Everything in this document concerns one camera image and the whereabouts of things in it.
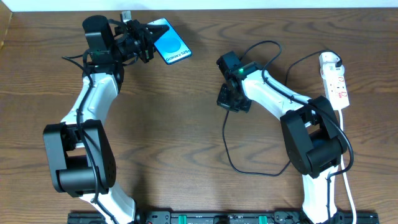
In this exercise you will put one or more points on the blue screen Samsung smartphone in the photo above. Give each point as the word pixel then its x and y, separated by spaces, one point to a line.
pixel 170 46

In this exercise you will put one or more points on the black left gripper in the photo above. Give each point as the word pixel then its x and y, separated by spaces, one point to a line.
pixel 144 43

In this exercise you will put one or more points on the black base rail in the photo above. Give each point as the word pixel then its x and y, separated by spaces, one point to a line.
pixel 282 217

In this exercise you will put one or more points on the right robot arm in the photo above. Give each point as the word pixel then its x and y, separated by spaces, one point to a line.
pixel 314 140

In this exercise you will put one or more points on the white power strip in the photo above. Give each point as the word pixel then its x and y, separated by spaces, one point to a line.
pixel 335 86

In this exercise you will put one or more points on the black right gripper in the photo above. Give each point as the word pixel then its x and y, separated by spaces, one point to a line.
pixel 233 99

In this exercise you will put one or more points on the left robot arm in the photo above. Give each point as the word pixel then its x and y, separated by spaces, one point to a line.
pixel 79 154

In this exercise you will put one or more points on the white USB charger adapter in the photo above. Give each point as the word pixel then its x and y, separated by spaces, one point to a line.
pixel 330 62

